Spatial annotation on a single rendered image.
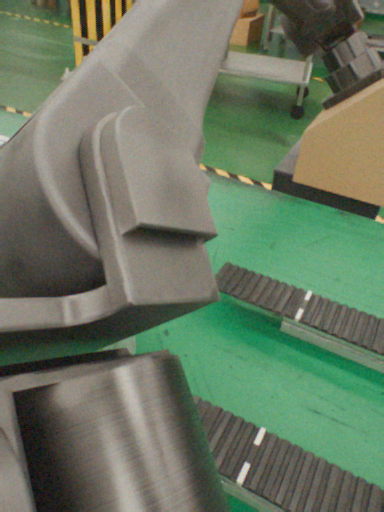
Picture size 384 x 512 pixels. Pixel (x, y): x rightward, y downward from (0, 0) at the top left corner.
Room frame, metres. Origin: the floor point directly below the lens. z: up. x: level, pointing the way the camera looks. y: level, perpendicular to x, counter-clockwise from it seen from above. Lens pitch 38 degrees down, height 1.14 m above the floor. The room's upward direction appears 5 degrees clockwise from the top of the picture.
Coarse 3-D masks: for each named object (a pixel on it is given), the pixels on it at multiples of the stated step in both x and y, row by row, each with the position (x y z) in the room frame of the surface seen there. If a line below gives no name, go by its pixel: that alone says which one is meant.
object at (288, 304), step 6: (288, 288) 0.39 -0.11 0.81; (294, 288) 0.39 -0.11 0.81; (300, 288) 0.39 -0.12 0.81; (288, 294) 0.38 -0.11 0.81; (294, 294) 0.38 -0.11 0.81; (300, 294) 0.38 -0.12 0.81; (282, 300) 0.37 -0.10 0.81; (288, 300) 0.37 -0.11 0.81; (294, 300) 0.37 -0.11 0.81; (282, 306) 0.36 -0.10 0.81; (288, 306) 0.36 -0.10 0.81; (294, 306) 0.36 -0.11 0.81; (276, 312) 0.35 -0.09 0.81; (282, 312) 0.35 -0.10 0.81; (288, 312) 0.35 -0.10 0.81; (294, 312) 0.35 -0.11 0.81; (288, 318) 0.34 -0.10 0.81
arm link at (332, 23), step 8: (336, 8) 0.79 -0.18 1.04; (336, 16) 0.79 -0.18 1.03; (344, 16) 0.78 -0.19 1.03; (320, 24) 0.79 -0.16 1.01; (328, 24) 0.79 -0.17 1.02; (336, 24) 0.78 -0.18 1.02; (344, 24) 0.79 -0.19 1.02; (312, 32) 0.79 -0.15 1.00; (320, 32) 0.79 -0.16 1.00; (328, 32) 0.79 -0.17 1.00; (336, 32) 0.80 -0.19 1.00; (344, 32) 0.81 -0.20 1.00; (352, 32) 0.81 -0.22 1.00; (320, 40) 0.80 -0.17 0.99; (328, 40) 0.81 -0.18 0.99; (336, 40) 0.82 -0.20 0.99; (344, 40) 0.82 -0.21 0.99; (328, 48) 0.82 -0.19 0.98
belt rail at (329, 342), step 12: (288, 324) 0.36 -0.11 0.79; (300, 324) 0.35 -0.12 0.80; (300, 336) 0.34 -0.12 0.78; (312, 336) 0.34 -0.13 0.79; (324, 336) 0.34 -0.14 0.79; (324, 348) 0.33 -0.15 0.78; (336, 348) 0.33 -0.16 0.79; (348, 348) 0.33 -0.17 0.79; (360, 348) 0.32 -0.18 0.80; (360, 360) 0.32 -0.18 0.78; (372, 360) 0.31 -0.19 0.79
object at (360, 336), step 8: (360, 312) 0.36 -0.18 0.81; (360, 320) 0.35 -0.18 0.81; (368, 320) 0.35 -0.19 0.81; (376, 320) 0.35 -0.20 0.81; (360, 328) 0.33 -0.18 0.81; (368, 328) 0.34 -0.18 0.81; (352, 336) 0.32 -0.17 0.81; (360, 336) 0.33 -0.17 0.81; (368, 336) 0.32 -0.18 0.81; (360, 344) 0.31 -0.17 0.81; (368, 344) 0.31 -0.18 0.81
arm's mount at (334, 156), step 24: (360, 96) 0.72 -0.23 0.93; (336, 120) 0.70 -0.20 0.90; (360, 120) 0.69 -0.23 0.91; (312, 144) 0.71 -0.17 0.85; (336, 144) 0.69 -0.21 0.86; (360, 144) 0.68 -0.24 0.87; (312, 168) 0.71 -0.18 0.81; (336, 168) 0.69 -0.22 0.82; (360, 168) 0.68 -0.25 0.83; (336, 192) 0.69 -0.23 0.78; (360, 192) 0.67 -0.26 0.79
